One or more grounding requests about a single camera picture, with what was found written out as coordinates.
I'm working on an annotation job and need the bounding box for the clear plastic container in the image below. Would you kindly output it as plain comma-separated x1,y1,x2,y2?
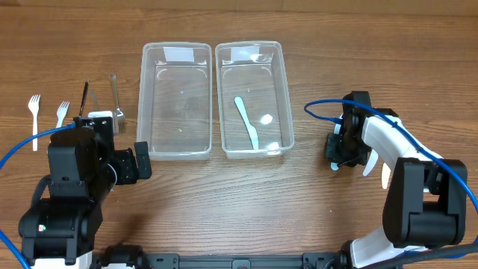
137,42,213,161
215,40,295,159

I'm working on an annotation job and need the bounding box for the light blue plastic knife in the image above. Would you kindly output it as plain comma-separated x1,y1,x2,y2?
234,96,259,150

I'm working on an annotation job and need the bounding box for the left clear plastic container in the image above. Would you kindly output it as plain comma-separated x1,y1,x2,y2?
137,42,213,161

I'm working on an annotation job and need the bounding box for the long metal fork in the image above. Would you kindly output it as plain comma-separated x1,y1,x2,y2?
109,73,126,133

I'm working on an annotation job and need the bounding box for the white plastic knife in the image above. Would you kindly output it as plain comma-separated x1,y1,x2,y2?
362,149,379,176
330,124,341,171

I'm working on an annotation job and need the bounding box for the short metal fork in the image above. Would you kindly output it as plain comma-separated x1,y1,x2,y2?
90,90,99,111

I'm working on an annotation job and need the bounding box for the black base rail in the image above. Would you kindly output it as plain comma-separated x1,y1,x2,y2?
89,243,478,269

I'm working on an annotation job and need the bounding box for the white plastic fork far left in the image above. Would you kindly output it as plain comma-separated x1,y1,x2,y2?
28,94,40,135

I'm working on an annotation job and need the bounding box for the left blue cable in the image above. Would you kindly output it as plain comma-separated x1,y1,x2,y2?
0,123,75,269

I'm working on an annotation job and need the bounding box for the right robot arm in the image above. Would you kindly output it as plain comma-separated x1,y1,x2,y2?
325,91,477,268

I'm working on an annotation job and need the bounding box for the white plastic fork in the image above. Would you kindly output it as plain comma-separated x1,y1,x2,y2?
56,101,69,128
28,94,40,135

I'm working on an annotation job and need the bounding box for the black handled metal fork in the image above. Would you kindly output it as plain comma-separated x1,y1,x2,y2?
79,78,90,117

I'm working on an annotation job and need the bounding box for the right clear plastic container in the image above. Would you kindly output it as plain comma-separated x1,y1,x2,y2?
215,40,295,159

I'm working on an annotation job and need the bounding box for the right blue cable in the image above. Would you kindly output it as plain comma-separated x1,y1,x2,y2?
303,99,478,259

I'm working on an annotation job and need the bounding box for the blue cable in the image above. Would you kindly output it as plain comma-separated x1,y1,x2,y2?
303,99,478,259
0,123,75,269

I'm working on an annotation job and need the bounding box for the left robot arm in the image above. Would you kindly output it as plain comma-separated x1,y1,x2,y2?
19,127,152,266

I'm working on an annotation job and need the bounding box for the cream yellow plastic knife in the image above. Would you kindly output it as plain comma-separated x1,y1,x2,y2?
381,163,391,190

